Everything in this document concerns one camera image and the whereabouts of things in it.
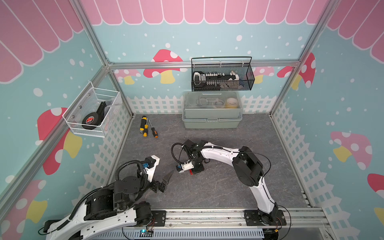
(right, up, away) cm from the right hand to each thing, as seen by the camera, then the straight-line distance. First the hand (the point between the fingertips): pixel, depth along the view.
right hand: (194, 167), depth 92 cm
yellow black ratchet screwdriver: (-38, +26, +20) cm, 50 cm away
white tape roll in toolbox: (+26, +42, +11) cm, 50 cm away
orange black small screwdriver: (-28, +21, +14) cm, 38 cm away
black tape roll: (-48, +28, -22) cm, 60 cm away
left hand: (-13, +7, -28) cm, 32 cm away
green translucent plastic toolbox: (+11, +36, +3) cm, 38 cm away
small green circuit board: (-24, -27, -19) cm, 41 cm away
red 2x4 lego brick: (-2, -2, -2) cm, 3 cm away
